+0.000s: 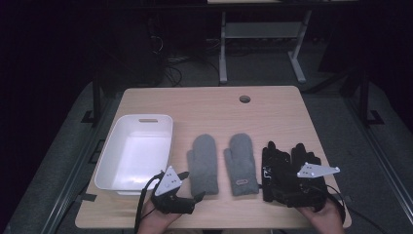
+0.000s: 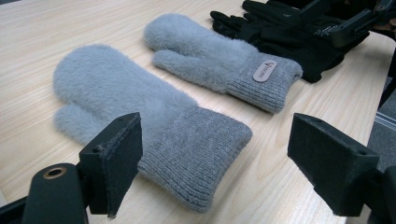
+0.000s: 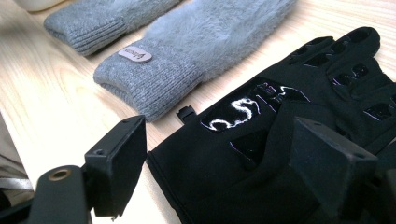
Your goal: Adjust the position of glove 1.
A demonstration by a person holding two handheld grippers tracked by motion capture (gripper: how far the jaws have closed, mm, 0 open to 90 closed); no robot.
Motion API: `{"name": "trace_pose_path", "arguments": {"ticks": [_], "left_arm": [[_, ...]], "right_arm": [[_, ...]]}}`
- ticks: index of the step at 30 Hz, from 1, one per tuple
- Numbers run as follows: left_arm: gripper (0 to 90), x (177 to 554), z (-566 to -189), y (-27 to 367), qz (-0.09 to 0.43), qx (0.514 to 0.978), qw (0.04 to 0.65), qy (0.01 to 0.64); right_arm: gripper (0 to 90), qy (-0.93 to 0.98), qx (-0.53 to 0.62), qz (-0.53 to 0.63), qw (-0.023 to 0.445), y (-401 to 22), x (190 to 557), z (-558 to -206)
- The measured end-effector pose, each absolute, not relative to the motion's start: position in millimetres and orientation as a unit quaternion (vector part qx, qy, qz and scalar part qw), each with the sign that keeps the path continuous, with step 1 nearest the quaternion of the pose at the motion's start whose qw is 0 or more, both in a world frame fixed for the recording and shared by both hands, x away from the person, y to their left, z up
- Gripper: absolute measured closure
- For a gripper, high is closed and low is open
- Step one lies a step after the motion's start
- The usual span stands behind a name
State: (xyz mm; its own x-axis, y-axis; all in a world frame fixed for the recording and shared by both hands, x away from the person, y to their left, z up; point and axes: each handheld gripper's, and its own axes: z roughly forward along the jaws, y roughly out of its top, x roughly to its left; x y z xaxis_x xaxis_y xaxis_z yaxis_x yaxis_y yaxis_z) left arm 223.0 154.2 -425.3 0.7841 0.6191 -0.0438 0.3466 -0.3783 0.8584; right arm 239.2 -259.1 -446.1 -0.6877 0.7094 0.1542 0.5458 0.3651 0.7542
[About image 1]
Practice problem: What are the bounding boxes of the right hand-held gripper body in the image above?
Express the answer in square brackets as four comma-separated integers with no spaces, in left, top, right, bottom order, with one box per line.
[272,162,341,213]

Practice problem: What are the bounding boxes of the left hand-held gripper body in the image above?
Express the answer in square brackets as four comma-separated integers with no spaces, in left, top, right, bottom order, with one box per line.
[150,165,196,215]

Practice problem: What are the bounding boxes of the plain grey mitten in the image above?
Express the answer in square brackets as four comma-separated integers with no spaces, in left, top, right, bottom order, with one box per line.
[186,134,219,197]

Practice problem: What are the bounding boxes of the white plastic bin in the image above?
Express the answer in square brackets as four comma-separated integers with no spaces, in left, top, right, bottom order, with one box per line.
[94,113,174,200]

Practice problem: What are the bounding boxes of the grey mitten with label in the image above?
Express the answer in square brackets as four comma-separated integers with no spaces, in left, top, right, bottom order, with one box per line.
[223,132,260,197]

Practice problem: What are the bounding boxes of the person's left hand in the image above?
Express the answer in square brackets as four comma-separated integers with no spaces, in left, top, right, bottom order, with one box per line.
[137,199,183,234]

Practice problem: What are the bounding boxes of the person's right hand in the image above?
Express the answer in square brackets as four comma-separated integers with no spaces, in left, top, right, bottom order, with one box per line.
[298,199,346,234]

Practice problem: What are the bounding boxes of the black tape strip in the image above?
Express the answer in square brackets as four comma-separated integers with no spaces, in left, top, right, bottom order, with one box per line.
[76,193,97,203]

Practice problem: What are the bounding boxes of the black metal stand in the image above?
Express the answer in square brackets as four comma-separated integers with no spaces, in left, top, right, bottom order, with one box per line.
[357,69,385,127]
[81,72,104,126]

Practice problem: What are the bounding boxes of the black floor cables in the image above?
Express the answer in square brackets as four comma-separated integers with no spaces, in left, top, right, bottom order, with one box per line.
[164,57,193,88]

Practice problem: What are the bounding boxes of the white metal desk frame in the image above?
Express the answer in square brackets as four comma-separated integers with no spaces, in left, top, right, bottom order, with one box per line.
[218,9,313,85]

